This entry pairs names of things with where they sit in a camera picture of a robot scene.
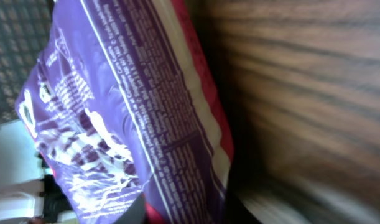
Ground red purple snack packet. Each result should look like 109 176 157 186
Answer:
16 0 234 223

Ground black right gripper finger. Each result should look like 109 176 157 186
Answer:
114 194 146 224

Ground grey plastic mesh basket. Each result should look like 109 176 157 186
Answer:
0 0 55 125

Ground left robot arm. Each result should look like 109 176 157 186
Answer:
0 121 78 223

